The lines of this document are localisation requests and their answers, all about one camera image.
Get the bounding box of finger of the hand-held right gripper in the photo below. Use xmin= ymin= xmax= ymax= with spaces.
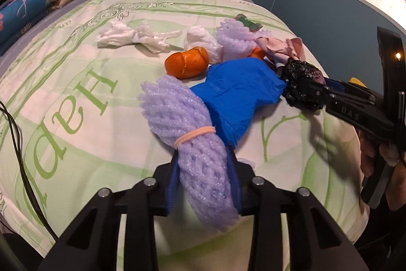
xmin=296 ymin=77 xmax=341 ymax=113
xmin=324 ymin=78 xmax=378 ymax=100

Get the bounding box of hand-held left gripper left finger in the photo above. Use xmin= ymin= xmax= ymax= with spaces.
xmin=36 ymin=152 xmax=181 ymax=271

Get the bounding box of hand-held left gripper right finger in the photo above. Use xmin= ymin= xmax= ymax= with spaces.
xmin=227 ymin=149 xmax=370 ymax=271

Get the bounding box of purple foam fruit net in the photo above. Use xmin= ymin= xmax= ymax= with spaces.
xmin=138 ymin=74 xmax=242 ymax=235
xmin=216 ymin=18 xmax=259 ymax=60

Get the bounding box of black plastic bag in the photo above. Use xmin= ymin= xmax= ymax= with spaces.
xmin=281 ymin=58 xmax=326 ymax=113

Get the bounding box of orange tangerine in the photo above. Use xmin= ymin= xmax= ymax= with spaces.
xmin=164 ymin=47 xmax=210 ymax=79

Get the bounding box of white tissue bundle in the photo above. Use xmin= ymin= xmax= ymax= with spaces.
xmin=96 ymin=21 xmax=183 ymax=55

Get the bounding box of person's right hand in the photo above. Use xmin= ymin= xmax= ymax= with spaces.
xmin=355 ymin=126 xmax=406 ymax=183

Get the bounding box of beige rubber band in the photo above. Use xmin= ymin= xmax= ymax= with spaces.
xmin=174 ymin=126 xmax=217 ymax=148

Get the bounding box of pink crumpled cloth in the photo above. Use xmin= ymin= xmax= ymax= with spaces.
xmin=254 ymin=31 xmax=303 ymax=68

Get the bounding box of green printed bedspread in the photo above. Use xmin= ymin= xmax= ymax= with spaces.
xmin=0 ymin=0 xmax=371 ymax=259

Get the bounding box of green snack packet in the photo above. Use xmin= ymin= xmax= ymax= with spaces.
xmin=236 ymin=14 xmax=264 ymax=33

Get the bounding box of white crumpled tissue ball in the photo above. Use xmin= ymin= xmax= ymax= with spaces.
xmin=184 ymin=26 xmax=224 ymax=65

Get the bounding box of blue floral pillow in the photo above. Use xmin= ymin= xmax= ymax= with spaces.
xmin=0 ymin=0 xmax=53 ymax=44

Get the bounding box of black cable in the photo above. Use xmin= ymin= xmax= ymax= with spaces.
xmin=0 ymin=100 xmax=59 ymax=240

